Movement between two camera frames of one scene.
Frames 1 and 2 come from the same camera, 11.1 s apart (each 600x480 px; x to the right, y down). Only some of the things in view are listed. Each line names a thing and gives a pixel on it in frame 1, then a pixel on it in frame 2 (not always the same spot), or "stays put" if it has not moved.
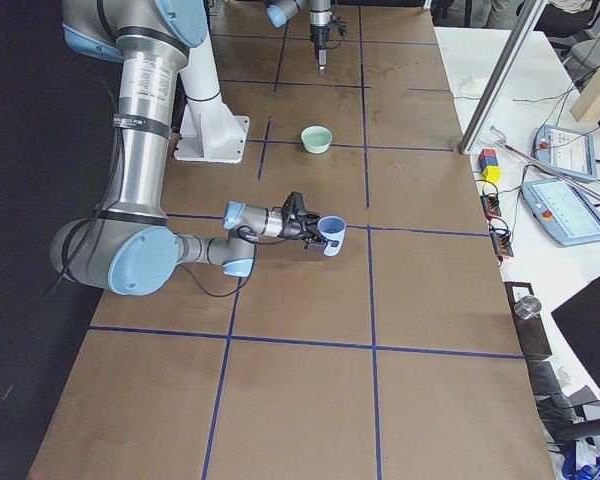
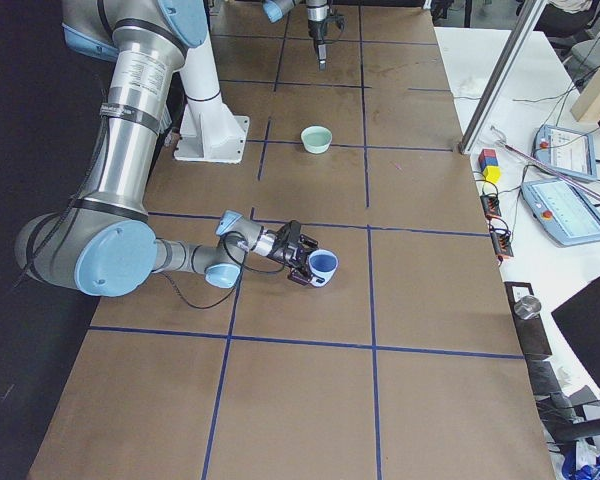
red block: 487,152 stays put
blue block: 488,161 stays put
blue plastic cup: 332,228 → 322,263
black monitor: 590,320 stays put
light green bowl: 315,139 stays put
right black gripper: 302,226 → 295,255
